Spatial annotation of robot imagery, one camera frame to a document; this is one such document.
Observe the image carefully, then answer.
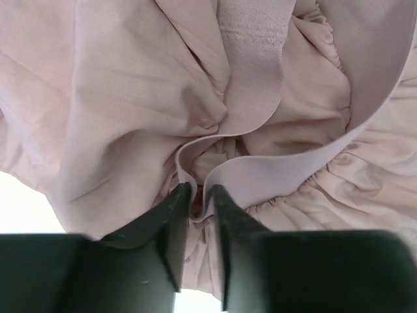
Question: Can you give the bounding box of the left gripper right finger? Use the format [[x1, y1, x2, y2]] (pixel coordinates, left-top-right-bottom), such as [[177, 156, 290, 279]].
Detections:
[[210, 185, 416, 313]]

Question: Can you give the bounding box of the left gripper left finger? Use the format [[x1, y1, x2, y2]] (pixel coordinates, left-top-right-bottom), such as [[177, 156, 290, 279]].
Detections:
[[1, 183, 191, 312]]

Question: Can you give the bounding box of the dusty pink skirt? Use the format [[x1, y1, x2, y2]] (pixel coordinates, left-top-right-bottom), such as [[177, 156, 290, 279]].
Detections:
[[1, 1, 416, 297]]

